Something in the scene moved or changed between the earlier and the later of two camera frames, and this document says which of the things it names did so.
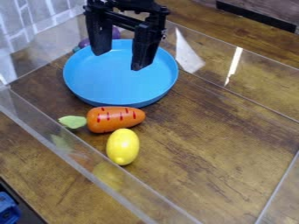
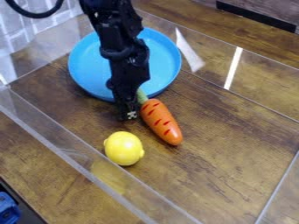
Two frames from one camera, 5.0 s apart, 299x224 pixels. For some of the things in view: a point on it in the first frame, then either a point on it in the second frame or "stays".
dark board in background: (256, 16) stays
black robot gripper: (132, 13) to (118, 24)
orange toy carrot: (105, 119) to (158, 118)
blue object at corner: (9, 211) stays
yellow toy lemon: (122, 146) stays
